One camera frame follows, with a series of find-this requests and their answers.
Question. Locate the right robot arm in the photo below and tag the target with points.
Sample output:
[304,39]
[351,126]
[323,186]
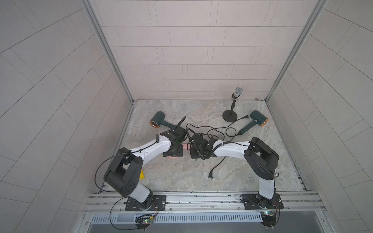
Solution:
[261,158]

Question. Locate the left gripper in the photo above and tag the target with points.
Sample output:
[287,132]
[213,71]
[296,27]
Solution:
[179,152]

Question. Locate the green hair dryer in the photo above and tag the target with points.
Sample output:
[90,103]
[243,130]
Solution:
[159,120]
[257,119]

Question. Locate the yellow triangular plastic piece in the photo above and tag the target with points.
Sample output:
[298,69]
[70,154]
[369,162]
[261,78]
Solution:
[141,175]

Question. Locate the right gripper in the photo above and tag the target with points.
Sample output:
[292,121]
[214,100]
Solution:
[192,155]

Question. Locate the aluminium rail frame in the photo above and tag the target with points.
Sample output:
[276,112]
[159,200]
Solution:
[204,202]

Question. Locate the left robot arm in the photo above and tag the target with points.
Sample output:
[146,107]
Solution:
[125,169]

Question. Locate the microphone on black stand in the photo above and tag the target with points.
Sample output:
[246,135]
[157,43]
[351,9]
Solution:
[231,115]

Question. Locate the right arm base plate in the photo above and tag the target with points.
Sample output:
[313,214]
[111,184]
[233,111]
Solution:
[257,202]

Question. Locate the pink hair dryer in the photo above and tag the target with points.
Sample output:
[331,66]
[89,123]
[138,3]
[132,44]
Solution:
[186,147]

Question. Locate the right circuit board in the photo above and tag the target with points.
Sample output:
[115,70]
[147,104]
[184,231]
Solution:
[269,219]

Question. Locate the left circuit board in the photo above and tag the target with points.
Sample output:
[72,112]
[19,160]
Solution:
[145,219]

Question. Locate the circuit board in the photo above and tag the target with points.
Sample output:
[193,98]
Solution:
[269,219]
[145,219]

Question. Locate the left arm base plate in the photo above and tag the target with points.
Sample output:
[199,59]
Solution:
[152,203]

